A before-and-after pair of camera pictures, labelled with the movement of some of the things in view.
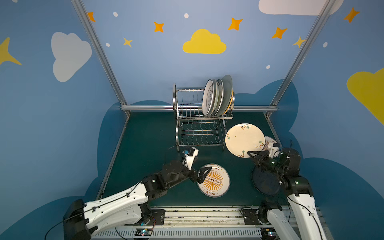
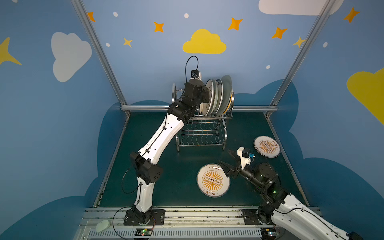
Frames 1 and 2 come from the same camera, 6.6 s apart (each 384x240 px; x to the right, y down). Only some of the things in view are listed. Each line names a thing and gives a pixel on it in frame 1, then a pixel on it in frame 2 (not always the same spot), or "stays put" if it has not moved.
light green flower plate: [216, 96] stays put
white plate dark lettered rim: [221, 94] stays put
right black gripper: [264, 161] to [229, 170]
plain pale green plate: [227, 83] stays put
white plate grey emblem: [208, 97] stays put
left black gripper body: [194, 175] to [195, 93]
